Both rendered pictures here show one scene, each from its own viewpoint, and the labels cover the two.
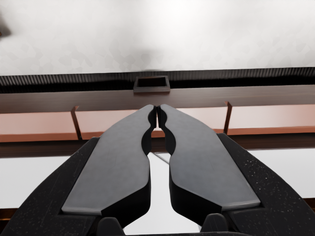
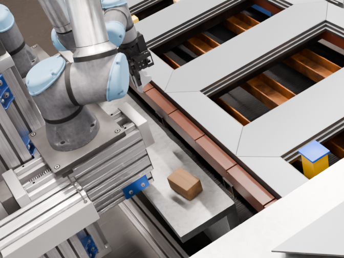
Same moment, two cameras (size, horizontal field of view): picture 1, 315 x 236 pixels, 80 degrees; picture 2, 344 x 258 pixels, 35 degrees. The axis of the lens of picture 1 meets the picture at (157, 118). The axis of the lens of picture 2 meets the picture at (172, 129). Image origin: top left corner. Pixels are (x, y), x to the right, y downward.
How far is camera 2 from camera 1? 1.81 m
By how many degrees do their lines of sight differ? 48
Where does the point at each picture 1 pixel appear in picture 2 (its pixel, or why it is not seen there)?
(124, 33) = (156, 147)
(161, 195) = (180, 81)
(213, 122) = (151, 91)
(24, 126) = (180, 120)
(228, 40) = not seen: hidden behind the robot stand
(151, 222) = (197, 74)
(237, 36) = not seen: hidden behind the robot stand
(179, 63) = (156, 128)
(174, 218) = (190, 71)
